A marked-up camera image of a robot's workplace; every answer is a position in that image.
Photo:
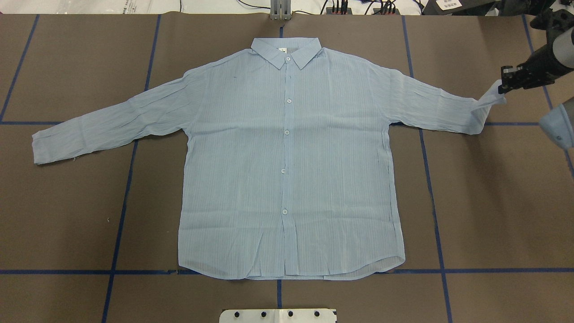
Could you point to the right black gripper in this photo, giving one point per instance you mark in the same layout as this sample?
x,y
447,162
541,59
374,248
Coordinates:
x,y
536,67

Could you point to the light blue button-up shirt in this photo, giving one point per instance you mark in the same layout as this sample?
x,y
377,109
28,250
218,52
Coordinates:
x,y
289,172

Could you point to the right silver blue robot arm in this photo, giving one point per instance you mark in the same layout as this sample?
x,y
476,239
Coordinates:
x,y
550,33

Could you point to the aluminium frame post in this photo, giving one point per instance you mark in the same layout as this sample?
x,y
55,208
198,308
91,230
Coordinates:
x,y
280,10

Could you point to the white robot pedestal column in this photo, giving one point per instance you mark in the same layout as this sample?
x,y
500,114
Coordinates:
x,y
302,315

